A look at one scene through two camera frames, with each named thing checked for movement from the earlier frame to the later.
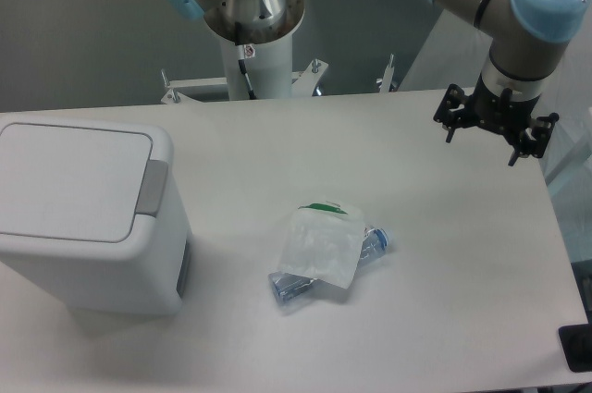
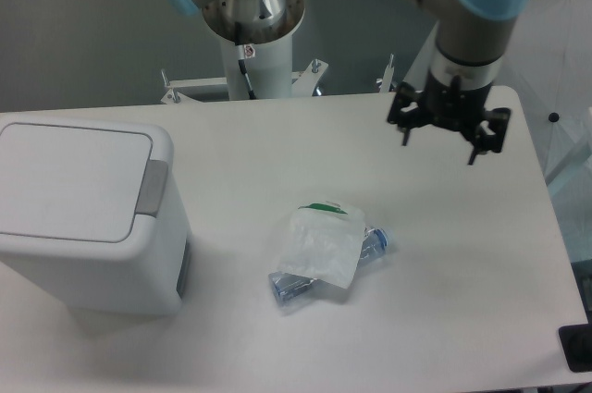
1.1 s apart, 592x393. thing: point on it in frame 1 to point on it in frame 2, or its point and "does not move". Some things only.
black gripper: x=505 y=116 to x=453 y=108
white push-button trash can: x=91 y=213 does not move
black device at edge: x=576 y=344 does not move
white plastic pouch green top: x=323 y=242 does not move
